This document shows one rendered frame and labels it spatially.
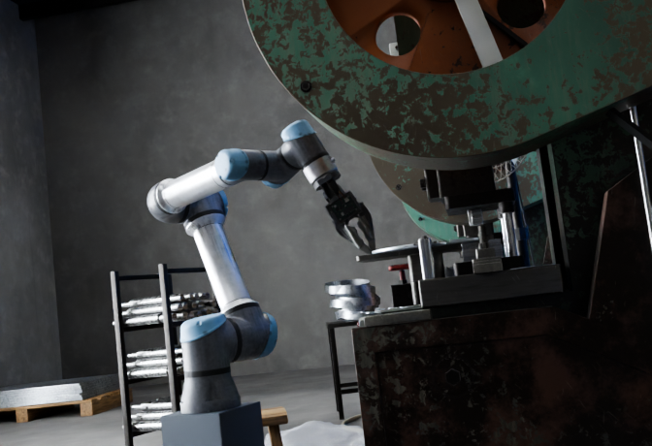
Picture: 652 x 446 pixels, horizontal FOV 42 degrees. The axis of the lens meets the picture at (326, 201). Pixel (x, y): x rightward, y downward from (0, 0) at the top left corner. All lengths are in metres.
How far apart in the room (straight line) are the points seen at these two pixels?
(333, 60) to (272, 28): 0.14
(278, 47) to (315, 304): 7.22
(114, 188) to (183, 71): 1.51
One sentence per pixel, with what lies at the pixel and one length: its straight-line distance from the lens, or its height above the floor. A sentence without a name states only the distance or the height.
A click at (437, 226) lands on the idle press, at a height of 1.04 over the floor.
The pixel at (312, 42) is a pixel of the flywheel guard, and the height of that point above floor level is 1.19.
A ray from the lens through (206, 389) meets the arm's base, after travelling 2.12.
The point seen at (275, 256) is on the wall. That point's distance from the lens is 8.90.
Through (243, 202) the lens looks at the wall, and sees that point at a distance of 9.03.
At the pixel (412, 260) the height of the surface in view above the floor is 0.75.
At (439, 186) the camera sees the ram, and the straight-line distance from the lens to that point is 1.98.
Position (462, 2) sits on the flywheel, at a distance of 1.68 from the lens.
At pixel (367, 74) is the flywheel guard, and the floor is 1.11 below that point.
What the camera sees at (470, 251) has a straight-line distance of 1.97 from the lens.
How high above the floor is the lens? 0.69
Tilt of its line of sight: 7 degrees up
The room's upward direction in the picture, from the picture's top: 7 degrees counter-clockwise
